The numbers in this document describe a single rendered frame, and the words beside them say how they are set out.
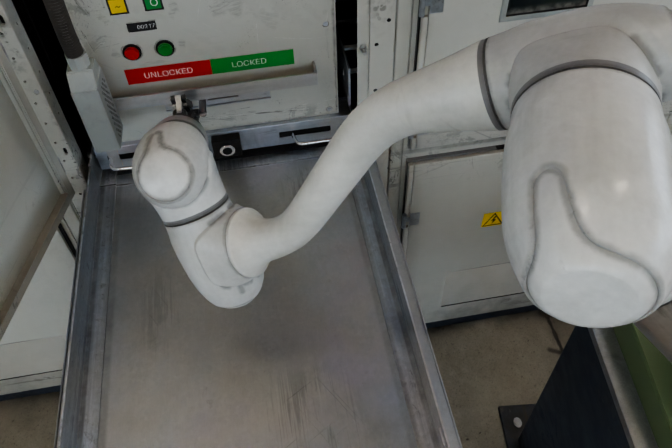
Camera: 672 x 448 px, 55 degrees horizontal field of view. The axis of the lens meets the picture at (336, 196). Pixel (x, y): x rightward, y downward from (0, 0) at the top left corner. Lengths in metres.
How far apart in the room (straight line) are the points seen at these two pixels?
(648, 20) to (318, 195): 0.41
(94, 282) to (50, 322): 0.57
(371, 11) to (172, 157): 0.51
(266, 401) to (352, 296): 0.24
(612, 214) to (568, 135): 0.08
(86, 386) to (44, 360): 0.84
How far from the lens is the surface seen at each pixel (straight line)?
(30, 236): 1.38
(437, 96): 0.69
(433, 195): 1.55
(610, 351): 1.32
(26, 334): 1.89
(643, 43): 0.64
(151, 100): 1.28
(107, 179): 1.45
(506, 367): 2.10
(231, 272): 0.92
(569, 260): 0.49
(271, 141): 1.40
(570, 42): 0.63
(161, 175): 0.86
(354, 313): 1.16
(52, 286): 1.70
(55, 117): 1.32
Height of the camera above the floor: 1.84
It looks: 49 degrees down
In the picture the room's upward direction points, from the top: 2 degrees counter-clockwise
